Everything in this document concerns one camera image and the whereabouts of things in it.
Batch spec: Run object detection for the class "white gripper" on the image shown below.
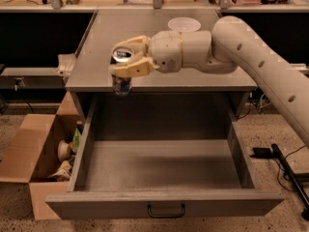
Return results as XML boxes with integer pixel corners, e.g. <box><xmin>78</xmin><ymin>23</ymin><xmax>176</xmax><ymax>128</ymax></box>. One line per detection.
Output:
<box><xmin>109</xmin><ymin>31</ymin><xmax>182</xmax><ymax>78</ymax></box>

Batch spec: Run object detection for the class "blue silver redbull can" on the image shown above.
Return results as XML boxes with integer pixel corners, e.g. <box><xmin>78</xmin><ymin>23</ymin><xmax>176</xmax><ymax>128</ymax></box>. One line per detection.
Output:
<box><xmin>110</xmin><ymin>46</ymin><xmax>133</xmax><ymax>97</ymax></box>

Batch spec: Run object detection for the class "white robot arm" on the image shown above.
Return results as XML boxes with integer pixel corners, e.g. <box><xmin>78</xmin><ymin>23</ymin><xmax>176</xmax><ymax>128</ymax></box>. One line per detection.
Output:
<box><xmin>109</xmin><ymin>16</ymin><xmax>309</xmax><ymax>145</ymax></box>

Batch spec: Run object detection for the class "grey cabinet with top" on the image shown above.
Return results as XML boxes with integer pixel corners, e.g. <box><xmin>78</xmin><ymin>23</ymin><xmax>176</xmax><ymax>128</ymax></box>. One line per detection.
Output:
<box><xmin>66</xmin><ymin>9</ymin><xmax>256</xmax><ymax>123</ymax></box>

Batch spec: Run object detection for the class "grey open top drawer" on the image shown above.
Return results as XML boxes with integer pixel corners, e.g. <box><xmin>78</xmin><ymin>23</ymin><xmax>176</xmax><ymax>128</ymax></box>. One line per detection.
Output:
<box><xmin>46</xmin><ymin>95</ymin><xmax>282</xmax><ymax>219</ymax></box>

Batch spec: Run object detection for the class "white ceramic bowl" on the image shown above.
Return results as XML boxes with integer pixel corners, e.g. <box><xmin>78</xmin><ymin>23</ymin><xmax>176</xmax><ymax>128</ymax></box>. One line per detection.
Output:
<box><xmin>168</xmin><ymin>17</ymin><xmax>201</xmax><ymax>32</ymax></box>

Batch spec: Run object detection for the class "green packet in box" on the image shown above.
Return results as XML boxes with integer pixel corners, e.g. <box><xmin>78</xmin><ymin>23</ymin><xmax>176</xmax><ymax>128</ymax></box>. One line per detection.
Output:
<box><xmin>72</xmin><ymin>129</ymin><xmax>81</xmax><ymax>154</ymax></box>

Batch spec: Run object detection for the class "white bowl in box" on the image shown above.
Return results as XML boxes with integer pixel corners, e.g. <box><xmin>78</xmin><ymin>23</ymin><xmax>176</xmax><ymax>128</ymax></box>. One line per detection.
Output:
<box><xmin>57</xmin><ymin>140</ymin><xmax>70</xmax><ymax>162</ymax></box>

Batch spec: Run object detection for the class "crumpled paper in box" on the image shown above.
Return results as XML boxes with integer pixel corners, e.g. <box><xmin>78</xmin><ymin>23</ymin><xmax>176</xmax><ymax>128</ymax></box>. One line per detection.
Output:
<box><xmin>49</xmin><ymin>160</ymin><xmax>72</xmax><ymax>182</ymax></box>

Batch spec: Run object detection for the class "small black floor box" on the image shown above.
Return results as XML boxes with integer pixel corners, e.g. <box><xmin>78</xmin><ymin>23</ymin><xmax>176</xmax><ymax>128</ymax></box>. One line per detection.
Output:
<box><xmin>251</xmin><ymin>147</ymin><xmax>273</xmax><ymax>159</ymax></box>

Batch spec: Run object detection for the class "brown cardboard box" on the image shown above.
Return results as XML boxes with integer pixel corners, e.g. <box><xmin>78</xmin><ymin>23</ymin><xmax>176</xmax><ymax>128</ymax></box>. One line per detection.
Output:
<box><xmin>0</xmin><ymin>92</ymin><xmax>81</xmax><ymax>220</ymax></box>

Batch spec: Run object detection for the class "white power strip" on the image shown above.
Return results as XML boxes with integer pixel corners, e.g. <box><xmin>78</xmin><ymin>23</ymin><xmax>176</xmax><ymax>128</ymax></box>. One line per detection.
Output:
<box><xmin>292</xmin><ymin>63</ymin><xmax>309</xmax><ymax>72</ymax></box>

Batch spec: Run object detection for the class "black stand bar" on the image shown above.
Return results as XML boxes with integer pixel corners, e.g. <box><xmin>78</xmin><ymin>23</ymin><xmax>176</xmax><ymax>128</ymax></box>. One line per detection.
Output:
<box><xmin>271</xmin><ymin>144</ymin><xmax>309</xmax><ymax>221</ymax></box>

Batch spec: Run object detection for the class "black drawer handle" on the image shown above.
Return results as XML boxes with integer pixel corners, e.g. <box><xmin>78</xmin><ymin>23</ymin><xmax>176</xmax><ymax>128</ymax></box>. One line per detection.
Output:
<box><xmin>147</xmin><ymin>204</ymin><xmax>185</xmax><ymax>218</ymax></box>

